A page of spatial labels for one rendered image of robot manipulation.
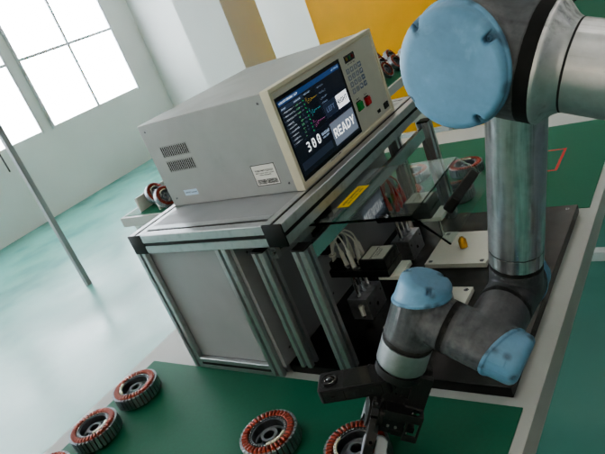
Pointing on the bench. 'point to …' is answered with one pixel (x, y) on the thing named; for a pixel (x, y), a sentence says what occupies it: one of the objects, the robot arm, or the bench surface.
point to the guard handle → (460, 191)
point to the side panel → (213, 311)
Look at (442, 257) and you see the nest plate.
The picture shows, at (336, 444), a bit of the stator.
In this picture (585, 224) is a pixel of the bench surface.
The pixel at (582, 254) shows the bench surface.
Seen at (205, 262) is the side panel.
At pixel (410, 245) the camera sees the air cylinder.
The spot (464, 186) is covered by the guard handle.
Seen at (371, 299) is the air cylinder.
